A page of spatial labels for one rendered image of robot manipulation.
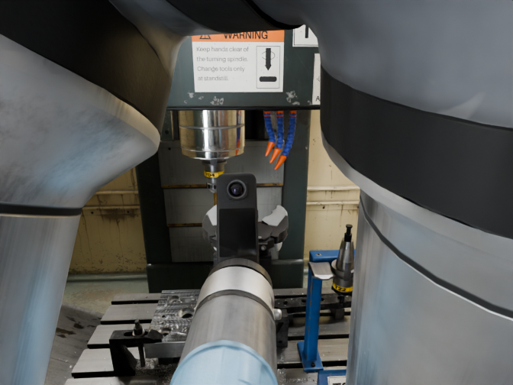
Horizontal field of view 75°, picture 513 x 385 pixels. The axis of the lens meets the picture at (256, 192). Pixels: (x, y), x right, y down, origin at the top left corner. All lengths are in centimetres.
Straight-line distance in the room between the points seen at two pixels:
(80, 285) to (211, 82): 165
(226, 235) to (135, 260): 164
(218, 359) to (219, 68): 48
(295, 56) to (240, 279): 43
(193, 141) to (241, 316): 55
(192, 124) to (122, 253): 133
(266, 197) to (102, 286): 109
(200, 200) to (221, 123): 63
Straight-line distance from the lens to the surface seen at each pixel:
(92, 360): 113
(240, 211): 37
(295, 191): 139
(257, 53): 62
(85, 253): 206
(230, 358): 25
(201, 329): 28
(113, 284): 203
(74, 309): 171
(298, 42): 63
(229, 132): 77
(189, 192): 134
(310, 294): 90
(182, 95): 63
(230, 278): 32
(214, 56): 62
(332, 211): 186
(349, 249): 79
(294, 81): 63
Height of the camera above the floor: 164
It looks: 19 degrees down
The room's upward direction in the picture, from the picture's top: straight up
